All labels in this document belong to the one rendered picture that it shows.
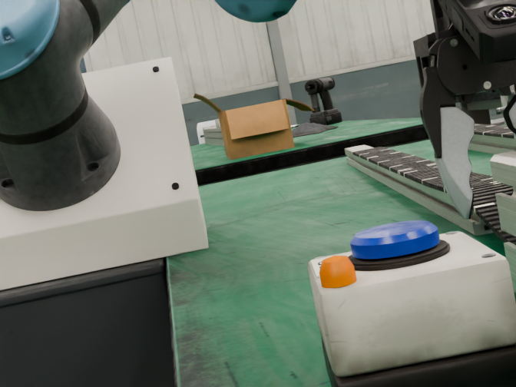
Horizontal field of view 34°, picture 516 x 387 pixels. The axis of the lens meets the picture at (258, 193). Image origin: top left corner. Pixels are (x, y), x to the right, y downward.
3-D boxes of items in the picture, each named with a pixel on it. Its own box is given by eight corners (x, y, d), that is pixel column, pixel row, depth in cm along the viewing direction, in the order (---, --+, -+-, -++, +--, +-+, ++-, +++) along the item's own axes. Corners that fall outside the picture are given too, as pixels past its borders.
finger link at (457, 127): (455, 212, 74) (461, 104, 73) (474, 220, 68) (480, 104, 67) (419, 210, 74) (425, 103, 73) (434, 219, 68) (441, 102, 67)
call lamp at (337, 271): (320, 282, 37) (315, 256, 37) (354, 276, 37) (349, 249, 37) (322, 290, 35) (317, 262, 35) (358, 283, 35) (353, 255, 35)
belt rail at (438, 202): (347, 163, 167) (344, 148, 166) (367, 160, 167) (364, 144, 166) (474, 236, 71) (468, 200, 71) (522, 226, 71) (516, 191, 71)
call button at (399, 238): (351, 269, 41) (343, 229, 41) (433, 254, 41) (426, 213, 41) (362, 287, 37) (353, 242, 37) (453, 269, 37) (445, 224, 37)
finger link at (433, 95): (473, 158, 69) (480, 50, 68) (479, 160, 67) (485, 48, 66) (415, 157, 69) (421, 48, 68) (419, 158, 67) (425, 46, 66)
